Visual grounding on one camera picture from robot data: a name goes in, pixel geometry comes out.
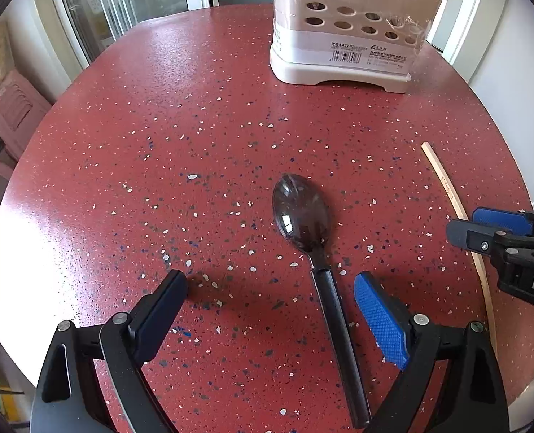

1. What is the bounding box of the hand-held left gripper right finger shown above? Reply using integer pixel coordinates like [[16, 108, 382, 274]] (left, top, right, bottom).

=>
[[354, 272, 510, 433]]

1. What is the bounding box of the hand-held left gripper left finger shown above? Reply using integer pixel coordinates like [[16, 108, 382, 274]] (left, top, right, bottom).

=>
[[30, 269, 189, 433]]

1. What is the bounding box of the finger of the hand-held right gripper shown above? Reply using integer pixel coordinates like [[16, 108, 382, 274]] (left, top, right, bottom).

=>
[[472, 207, 534, 250], [446, 219, 534, 264]]

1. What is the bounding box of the plain bamboo chopstick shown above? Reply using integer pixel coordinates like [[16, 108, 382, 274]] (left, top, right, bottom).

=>
[[421, 141, 499, 328]]

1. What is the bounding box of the black plastic spoon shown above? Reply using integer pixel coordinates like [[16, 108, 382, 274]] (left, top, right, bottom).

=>
[[272, 172, 372, 430]]

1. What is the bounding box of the pink white utensil holder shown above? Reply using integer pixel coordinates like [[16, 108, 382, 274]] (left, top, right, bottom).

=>
[[269, 0, 443, 95]]

